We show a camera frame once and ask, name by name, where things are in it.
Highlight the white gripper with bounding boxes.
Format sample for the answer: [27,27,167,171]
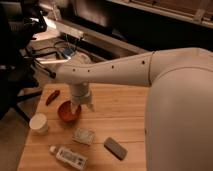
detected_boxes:
[70,83,94,117]

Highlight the orange bowl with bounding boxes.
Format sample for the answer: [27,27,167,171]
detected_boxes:
[57,100,82,122]

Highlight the white cup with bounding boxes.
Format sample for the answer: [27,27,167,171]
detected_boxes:
[29,113,49,134]

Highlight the black office chair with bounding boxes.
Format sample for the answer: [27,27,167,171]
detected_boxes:
[0,0,48,123]

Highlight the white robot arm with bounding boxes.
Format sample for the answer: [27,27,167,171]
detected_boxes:
[57,48,213,171]

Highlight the red chili pepper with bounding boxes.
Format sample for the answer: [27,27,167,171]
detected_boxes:
[46,90,60,106]

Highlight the black cables with blue device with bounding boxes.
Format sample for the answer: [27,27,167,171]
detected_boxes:
[53,39,94,66]

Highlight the white sponge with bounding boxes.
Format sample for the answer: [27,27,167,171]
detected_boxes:
[73,128,95,145]

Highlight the grey eraser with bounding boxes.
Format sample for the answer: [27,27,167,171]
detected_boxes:
[104,137,127,160]

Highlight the clear plastic bottle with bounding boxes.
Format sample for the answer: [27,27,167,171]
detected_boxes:
[49,145,87,171]

